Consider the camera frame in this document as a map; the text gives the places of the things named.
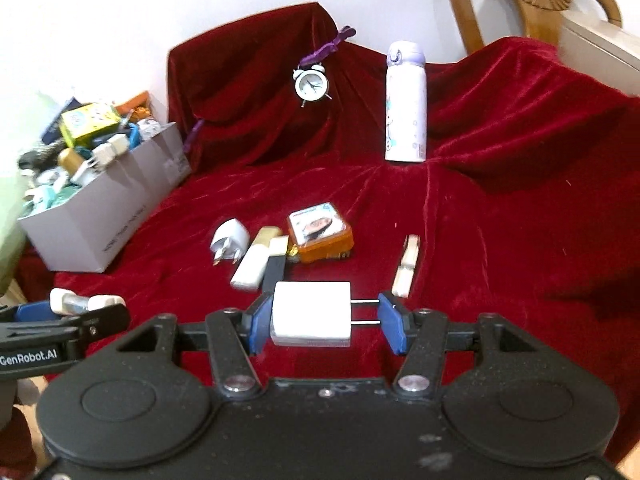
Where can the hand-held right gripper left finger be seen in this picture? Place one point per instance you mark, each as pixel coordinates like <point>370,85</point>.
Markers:
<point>260,327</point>

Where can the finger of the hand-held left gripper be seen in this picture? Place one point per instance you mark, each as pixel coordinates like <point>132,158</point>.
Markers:
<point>31,311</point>
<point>102,319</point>

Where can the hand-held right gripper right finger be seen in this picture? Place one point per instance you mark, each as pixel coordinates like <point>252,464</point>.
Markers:
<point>392,325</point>

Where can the white and silver small item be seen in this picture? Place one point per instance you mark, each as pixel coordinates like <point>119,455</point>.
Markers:
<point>82,302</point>

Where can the white cube charger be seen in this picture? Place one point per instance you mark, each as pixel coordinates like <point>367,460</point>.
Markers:
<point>310,315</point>

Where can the white plug adapter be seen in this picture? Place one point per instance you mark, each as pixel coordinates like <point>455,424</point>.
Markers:
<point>230,240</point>

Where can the orange tin box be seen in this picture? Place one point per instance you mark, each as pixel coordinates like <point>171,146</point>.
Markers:
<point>320,235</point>

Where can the grey cardboard box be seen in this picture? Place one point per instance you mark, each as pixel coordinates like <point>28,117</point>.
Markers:
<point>105,200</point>

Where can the wooden clothespin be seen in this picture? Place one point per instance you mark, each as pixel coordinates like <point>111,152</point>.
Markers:
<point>407,265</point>

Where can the black printed lighter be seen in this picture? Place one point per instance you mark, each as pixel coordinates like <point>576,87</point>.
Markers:
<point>276,265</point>

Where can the red velvet cloth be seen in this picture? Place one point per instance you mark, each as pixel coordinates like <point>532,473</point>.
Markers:
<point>350,185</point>

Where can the pile of assorted small items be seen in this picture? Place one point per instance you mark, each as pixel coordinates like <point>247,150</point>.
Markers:
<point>75,160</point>

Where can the yellow green printed box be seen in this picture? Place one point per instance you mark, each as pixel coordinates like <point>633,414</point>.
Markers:
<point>89,120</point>

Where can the purple ribbon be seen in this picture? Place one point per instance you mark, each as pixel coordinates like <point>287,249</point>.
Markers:
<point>192,136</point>
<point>327,49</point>

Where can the white printed thermos bottle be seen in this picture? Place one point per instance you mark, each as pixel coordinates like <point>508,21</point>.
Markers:
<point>406,105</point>

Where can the white twin-bell alarm clock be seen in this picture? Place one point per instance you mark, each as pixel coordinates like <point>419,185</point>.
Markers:
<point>312,84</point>

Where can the white board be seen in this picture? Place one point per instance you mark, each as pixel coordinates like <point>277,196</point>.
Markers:
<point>600,47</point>

